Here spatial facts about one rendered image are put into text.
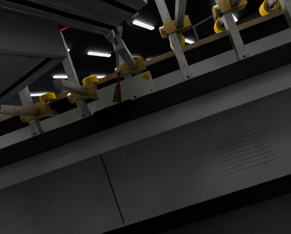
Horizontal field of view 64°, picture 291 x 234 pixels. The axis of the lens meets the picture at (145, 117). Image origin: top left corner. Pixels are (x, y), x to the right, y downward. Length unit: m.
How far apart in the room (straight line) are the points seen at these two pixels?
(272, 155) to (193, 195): 0.45
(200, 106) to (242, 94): 0.19
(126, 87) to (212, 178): 0.65
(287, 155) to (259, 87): 0.43
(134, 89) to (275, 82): 0.61
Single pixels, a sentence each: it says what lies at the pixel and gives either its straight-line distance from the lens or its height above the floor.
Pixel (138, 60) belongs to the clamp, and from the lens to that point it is 1.07.
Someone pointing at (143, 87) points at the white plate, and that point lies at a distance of 1.05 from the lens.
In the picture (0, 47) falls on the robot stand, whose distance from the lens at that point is 0.28.
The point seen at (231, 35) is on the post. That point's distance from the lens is 1.13.
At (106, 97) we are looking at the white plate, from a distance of 1.07.
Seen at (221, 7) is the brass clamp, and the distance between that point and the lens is 1.16.
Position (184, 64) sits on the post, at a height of 0.77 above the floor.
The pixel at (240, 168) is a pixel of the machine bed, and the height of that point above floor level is 0.20.
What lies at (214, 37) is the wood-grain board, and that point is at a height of 0.88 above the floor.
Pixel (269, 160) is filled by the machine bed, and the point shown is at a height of 0.20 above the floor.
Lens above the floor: 0.56
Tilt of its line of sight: 3 degrees up
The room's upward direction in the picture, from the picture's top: 20 degrees counter-clockwise
